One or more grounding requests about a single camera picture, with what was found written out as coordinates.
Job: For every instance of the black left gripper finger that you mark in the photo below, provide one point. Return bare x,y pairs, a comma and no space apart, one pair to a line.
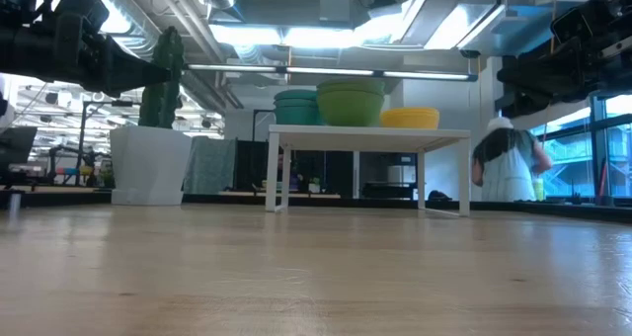
148,71
133,88

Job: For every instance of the background black robot arm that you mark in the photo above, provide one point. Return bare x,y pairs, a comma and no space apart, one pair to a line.
74,155

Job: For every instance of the white planter pot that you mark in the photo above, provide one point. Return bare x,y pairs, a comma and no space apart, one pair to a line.
148,163

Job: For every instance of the yellow mini bowl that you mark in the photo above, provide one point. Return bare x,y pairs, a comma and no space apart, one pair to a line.
410,118

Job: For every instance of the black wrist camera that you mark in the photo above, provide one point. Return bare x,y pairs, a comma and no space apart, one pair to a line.
573,25
81,5

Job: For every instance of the long ceiling tube light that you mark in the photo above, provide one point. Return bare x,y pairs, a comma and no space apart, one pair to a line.
326,71

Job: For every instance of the dark monitor screen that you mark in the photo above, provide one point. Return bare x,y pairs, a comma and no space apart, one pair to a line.
17,148

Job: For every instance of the green cactus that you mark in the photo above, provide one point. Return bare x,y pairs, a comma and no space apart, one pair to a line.
160,106

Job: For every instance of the grey ceiling box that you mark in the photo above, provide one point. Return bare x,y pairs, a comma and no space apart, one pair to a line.
335,7

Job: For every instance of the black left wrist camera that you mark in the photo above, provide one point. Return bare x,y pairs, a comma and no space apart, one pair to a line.
81,5

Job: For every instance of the white shelf table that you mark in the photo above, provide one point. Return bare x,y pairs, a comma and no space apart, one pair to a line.
365,137

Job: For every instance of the person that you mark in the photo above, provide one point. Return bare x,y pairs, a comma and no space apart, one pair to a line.
508,168

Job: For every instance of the black partition panel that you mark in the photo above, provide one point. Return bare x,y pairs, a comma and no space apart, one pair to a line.
252,163

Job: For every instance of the yellow-green bottle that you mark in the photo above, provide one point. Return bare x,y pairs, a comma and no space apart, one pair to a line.
538,190

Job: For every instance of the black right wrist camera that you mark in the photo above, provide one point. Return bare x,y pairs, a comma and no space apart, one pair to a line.
573,25

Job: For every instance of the grey cloth panel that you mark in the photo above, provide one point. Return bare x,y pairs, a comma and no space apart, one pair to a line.
210,165

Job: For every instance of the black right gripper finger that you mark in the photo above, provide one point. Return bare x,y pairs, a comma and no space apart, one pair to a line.
521,101
523,71

